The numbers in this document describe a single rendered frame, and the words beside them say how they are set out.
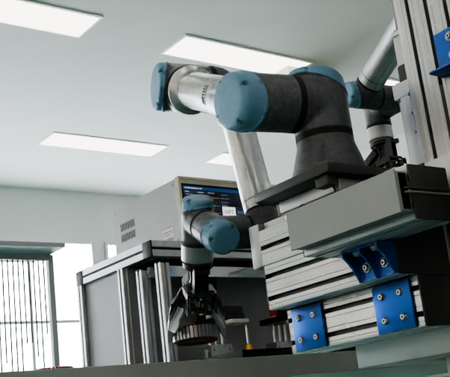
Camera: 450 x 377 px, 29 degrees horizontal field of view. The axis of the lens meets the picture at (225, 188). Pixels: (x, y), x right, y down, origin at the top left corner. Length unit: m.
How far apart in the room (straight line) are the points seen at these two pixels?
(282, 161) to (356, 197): 5.47
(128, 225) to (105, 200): 7.17
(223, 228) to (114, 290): 0.80
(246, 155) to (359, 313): 0.55
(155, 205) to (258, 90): 1.06
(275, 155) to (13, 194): 3.48
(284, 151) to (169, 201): 4.33
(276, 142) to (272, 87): 5.29
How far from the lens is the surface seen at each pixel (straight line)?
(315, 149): 1.68
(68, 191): 9.73
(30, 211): 9.46
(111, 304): 2.60
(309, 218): 1.48
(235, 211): 2.63
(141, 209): 2.70
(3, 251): 6.02
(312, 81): 1.73
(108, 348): 2.61
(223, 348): 2.49
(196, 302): 2.00
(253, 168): 1.99
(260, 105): 1.64
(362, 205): 1.39
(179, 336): 2.07
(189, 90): 1.92
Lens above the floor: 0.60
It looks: 15 degrees up
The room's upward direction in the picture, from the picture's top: 7 degrees counter-clockwise
